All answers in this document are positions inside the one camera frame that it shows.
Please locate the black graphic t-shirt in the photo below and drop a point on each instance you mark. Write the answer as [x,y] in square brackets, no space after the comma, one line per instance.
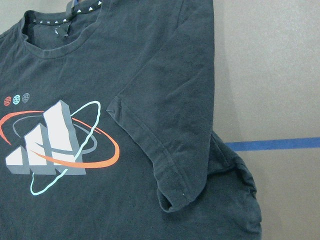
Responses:
[106,115]

